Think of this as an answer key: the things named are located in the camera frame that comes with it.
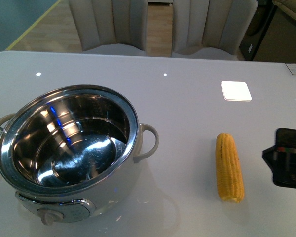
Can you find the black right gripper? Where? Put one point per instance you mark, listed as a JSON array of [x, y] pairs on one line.
[[281, 158]]

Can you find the yellow corn cob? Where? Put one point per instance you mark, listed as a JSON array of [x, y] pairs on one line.
[[228, 169]]

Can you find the white electric cooking pot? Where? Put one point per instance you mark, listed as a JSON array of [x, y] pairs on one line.
[[74, 152]]

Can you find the beige chair right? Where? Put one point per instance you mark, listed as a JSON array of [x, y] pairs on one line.
[[210, 29]]

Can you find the beige chair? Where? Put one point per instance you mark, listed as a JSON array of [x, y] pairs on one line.
[[111, 27], [210, 29]]

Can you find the black appliance with label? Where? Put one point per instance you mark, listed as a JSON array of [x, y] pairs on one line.
[[257, 29]]

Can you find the beige chair left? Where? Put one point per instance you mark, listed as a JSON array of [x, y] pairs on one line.
[[111, 27]]

